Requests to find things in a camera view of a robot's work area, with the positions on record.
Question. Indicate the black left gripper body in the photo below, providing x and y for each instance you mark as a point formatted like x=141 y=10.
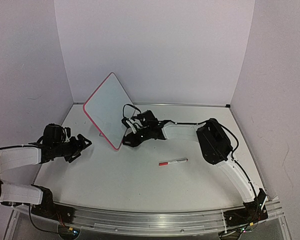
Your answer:
x=61 y=150

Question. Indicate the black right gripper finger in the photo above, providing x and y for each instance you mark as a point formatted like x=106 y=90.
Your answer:
x=132 y=143
x=132 y=135

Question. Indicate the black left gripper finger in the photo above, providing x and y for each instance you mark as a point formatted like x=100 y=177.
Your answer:
x=73 y=154
x=82 y=142

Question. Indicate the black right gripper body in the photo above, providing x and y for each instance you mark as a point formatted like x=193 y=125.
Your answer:
x=136 y=135

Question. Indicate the whiteboard marker pen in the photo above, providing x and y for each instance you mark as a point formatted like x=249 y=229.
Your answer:
x=176 y=161

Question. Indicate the pink framed whiteboard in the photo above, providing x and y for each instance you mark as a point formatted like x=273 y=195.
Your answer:
x=104 y=108

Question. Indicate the red marker cap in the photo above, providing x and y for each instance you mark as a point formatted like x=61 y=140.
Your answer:
x=163 y=164

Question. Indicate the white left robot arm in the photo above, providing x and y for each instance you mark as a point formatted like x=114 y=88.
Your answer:
x=12 y=193

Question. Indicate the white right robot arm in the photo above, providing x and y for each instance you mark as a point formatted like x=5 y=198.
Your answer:
x=215 y=146

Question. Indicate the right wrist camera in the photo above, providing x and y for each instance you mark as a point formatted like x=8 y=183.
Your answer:
x=129 y=122

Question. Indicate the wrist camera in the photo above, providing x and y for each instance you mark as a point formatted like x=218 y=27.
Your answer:
x=129 y=122
x=66 y=134

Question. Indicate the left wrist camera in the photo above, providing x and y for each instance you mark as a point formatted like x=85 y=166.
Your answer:
x=66 y=134

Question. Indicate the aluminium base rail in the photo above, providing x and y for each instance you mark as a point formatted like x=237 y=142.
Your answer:
x=149 y=224

